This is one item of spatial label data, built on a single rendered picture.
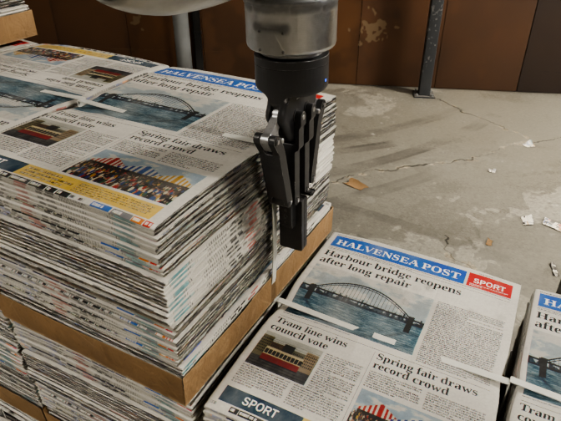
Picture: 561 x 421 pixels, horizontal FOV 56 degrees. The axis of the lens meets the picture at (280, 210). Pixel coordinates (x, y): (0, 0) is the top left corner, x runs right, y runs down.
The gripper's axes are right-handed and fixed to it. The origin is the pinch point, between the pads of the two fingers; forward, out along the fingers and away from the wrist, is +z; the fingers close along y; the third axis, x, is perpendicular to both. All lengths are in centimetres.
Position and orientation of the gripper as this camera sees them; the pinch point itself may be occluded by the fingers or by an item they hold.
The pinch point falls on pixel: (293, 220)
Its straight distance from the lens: 63.7
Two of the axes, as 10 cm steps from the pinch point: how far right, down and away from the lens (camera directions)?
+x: 8.9, 2.3, -4.1
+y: -4.6, 4.7, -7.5
